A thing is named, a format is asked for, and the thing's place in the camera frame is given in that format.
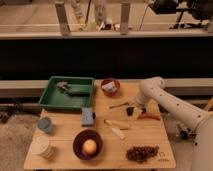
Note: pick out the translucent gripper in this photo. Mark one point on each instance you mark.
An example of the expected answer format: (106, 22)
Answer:
(138, 113)

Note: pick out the black eraser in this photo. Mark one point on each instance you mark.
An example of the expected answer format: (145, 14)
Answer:
(130, 111)

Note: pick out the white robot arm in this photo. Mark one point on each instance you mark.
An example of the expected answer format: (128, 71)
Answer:
(198, 120)

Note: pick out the small red bowl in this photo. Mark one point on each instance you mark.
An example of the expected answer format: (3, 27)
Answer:
(107, 80)

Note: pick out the white object in red bowl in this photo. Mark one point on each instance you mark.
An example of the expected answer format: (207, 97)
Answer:
(110, 87)

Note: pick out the dark brown bowl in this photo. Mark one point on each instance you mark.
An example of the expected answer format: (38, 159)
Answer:
(81, 138)

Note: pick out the small wooden spoon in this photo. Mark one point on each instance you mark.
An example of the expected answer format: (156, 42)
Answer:
(119, 105)

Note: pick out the orange carrot toy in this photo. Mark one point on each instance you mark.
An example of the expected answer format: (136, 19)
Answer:
(148, 116)

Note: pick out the bunch of dark grapes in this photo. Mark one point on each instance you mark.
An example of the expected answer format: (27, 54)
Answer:
(141, 154)

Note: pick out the blue sponge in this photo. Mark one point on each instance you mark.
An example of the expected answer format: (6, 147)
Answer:
(88, 117)

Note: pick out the orange ball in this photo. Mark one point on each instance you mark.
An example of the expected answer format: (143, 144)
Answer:
(89, 147)

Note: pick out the green plastic tray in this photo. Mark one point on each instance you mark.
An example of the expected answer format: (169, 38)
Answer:
(53, 99)

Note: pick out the grey tool in tray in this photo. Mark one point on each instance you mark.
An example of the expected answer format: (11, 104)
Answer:
(64, 87)

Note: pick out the blue cup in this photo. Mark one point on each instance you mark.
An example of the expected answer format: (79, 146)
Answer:
(45, 125)

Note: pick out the white ribbed cup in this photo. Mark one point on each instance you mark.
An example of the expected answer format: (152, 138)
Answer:
(41, 146)

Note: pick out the right grey post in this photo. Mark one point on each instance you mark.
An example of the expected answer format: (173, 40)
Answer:
(125, 11)

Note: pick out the grey post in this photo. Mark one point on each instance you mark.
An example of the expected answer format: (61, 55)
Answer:
(125, 11)
(62, 18)

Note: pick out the black camera on stand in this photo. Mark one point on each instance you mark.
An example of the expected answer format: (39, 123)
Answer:
(199, 9)

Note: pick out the left grey post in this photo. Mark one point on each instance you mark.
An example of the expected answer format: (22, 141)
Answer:
(62, 18)

